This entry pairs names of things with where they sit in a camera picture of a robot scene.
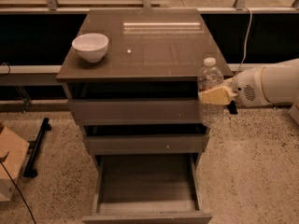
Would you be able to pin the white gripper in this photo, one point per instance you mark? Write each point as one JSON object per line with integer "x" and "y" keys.
{"x": 248, "y": 88}

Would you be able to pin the clear plastic water bottle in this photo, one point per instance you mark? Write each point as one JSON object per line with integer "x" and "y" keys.
{"x": 209, "y": 76}

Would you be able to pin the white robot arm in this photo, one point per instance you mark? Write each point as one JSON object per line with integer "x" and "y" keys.
{"x": 276, "y": 83}

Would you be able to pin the brown drawer cabinet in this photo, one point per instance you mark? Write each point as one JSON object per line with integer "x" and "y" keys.
{"x": 151, "y": 55}

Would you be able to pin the middle drawer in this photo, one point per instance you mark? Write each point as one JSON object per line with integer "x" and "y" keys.
{"x": 145, "y": 144}

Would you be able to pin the open bottom drawer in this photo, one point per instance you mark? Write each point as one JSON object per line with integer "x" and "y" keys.
{"x": 147, "y": 189}

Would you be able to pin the top drawer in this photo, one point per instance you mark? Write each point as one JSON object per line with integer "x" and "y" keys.
{"x": 134, "y": 111}

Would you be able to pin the cardboard box right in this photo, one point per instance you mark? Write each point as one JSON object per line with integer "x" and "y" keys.
{"x": 294, "y": 113}

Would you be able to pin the cardboard box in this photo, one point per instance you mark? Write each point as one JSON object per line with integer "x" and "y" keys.
{"x": 13, "y": 149}
{"x": 294, "y": 113}

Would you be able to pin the white ceramic bowl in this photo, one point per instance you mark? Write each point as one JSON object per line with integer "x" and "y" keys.
{"x": 91, "y": 47}

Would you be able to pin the cardboard box left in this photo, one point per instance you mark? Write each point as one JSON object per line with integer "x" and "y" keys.
{"x": 13, "y": 149}

